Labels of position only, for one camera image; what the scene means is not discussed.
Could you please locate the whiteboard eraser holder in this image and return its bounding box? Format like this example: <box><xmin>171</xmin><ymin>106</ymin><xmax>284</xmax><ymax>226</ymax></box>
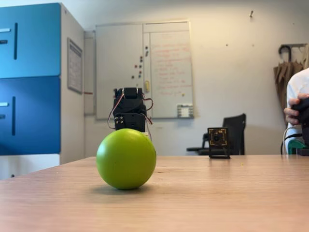
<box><xmin>176</xmin><ymin>103</ymin><xmax>195</xmax><ymax>119</ymax></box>

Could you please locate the framed notice sheet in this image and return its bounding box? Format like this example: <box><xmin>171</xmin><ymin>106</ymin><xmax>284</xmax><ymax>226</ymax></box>
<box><xmin>67</xmin><ymin>37</ymin><xmax>84</xmax><ymax>94</ymax></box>

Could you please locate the black red servo cable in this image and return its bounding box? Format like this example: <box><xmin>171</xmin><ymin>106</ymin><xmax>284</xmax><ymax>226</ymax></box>
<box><xmin>141</xmin><ymin>96</ymin><xmax>155</xmax><ymax>125</ymax></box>

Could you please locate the black webcam on stand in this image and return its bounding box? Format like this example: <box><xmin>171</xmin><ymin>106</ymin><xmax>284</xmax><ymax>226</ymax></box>
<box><xmin>208</xmin><ymin>127</ymin><xmax>231</xmax><ymax>160</ymax></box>

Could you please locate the wall whiteboard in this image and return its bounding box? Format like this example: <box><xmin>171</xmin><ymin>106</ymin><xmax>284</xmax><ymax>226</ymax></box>
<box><xmin>95</xmin><ymin>21</ymin><xmax>195</xmax><ymax>120</ymax></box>

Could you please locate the brown folded umbrella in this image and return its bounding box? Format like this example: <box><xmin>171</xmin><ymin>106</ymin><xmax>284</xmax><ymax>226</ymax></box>
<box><xmin>273</xmin><ymin>45</ymin><xmax>305</xmax><ymax>127</ymax></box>

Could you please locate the red white servo cable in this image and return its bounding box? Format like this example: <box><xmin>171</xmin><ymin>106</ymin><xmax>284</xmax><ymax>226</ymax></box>
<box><xmin>107</xmin><ymin>91</ymin><xmax>126</xmax><ymax>129</ymax></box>

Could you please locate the black leader arm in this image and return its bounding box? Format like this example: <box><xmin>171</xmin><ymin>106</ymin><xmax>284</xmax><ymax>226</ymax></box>
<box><xmin>291</xmin><ymin>96</ymin><xmax>309</xmax><ymax>148</ymax></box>

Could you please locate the person in white shirt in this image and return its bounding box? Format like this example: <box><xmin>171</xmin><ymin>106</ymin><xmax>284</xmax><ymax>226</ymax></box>
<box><xmin>285</xmin><ymin>68</ymin><xmax>309</xmax><ymax>155</ymax></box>

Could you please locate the blue door locker cabinet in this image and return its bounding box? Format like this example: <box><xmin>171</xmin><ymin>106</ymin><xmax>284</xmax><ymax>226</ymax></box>
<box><xmin>0</xmin><ymin>2</ymin><xmax>85</xmax><ymax>180</ymax></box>

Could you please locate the black office chair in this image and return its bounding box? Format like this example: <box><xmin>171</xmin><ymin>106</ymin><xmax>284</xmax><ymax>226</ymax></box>
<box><xmin>186</xmin><ymin>113</ymin><xmax>247</xmax><ymax>156</ymax></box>

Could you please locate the green ball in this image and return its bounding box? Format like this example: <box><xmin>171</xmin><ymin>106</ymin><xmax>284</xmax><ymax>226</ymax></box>
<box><xmin>96</xmin><ymin>128</ymin><xmax>157</xmax><ymax>190</ymax></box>

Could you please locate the green table clamp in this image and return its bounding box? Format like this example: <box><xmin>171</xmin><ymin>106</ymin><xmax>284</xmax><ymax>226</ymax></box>
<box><xmin>287</xmin><ymin>139</ymin><xmax>309</xmax><ymax>156</ymax></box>

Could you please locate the wall coat rack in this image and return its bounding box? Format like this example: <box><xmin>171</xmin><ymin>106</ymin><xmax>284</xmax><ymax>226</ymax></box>
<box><xmin>278</xmin><ymin>43</ymin><xmax>309</xmax><ymax>57</ymax></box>

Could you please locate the person's hand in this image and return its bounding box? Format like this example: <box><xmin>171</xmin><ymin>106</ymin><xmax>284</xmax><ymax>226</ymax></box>
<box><xmin>283</xmin><ymin>93</ymin><xmax>309</xmax><ymax>126</ymax></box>

